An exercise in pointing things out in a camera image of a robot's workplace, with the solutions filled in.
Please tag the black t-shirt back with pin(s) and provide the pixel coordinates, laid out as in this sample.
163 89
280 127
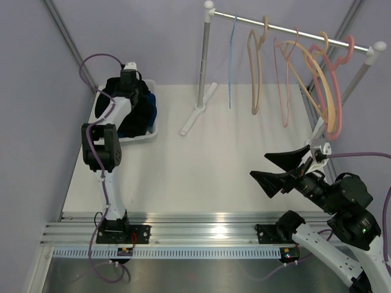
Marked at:
134 124

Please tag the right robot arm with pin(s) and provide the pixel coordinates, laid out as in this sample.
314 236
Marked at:
346 200

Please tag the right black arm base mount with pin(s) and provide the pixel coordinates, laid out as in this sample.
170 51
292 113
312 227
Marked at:
267 234

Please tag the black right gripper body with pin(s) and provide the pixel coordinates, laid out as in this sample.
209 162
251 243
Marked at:
310 184

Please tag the aluminium rail frame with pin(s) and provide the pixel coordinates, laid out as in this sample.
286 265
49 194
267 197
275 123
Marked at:
216 229

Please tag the light blue wire hanger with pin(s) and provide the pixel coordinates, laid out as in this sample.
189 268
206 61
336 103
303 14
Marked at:
230 62

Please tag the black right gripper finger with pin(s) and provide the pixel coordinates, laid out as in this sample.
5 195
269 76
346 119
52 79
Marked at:
288 160
273 183

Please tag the white perforated cable duct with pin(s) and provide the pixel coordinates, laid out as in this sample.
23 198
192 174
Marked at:
170 253

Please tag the right small circuit board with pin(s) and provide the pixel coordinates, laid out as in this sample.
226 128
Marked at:
289 254

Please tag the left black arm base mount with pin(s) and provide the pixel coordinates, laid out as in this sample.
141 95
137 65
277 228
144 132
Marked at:
138 234

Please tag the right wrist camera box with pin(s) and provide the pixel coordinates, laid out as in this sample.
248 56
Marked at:
319 154

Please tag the white plastic basket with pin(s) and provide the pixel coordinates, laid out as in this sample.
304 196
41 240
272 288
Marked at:
152 131

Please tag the small circuit board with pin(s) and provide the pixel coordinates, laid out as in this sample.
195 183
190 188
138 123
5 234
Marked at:
125 251
289 254

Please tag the white metal clothes rack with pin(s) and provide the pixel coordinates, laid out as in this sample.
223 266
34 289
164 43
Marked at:
336 48

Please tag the pink plastic hanger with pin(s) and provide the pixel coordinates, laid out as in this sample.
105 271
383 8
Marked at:
333 85

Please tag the left small circuit board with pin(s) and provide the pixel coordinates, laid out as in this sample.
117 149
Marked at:
125 251

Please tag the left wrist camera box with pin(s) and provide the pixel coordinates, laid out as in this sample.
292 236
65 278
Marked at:
129 66

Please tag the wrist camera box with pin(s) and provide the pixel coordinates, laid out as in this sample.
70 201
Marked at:
319 154
129 66

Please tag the beige wooden hanger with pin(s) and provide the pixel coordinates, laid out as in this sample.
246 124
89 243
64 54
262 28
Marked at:
286 48
254 46

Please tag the blue t-shirt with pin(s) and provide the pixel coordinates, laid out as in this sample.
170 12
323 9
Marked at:
151 105

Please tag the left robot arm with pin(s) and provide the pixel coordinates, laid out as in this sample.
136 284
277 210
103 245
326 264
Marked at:
102 153

